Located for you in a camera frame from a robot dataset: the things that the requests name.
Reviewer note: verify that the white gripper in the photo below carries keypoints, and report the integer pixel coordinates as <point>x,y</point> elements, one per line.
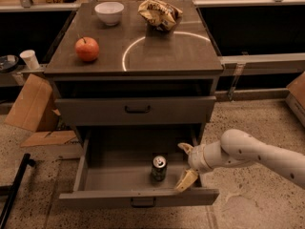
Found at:
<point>198,158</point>

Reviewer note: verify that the green soda can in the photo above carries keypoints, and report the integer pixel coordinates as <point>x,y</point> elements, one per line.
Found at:
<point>159,168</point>

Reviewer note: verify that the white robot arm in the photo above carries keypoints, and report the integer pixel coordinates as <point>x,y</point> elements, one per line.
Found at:
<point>236,149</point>

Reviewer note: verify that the upper grey drawer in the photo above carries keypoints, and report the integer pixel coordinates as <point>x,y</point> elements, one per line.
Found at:
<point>135,111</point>

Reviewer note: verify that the open middle drawer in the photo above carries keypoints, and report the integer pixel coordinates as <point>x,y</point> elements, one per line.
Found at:
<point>116,169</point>

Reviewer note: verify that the grey drawer cabinet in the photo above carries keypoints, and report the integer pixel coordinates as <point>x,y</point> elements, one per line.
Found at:
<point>136,60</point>

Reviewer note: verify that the cardboard box at right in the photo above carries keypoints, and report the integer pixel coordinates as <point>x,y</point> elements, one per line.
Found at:
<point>296,97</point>

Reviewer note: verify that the flat cardboard piece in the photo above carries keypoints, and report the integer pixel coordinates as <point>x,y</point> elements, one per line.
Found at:
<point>49,138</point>

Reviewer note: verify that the crumpled chip bag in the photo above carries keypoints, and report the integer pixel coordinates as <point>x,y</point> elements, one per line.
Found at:
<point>160,15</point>

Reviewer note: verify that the red apple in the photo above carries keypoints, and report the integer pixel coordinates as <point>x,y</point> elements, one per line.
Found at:
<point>87,49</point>

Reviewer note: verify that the black metal pole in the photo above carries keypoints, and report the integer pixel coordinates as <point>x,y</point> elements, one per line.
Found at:
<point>10,191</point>

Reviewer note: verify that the brown cardboard box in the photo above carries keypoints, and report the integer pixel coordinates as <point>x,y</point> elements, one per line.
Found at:
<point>33,110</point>

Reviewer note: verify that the white bowl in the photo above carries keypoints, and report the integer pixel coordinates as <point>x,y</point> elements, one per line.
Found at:
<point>109,13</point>

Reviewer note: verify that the white paper cup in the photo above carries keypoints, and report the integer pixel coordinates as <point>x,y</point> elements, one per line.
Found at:
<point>30,59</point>

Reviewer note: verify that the dark round lid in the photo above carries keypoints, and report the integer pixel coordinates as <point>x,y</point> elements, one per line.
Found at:
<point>8,63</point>

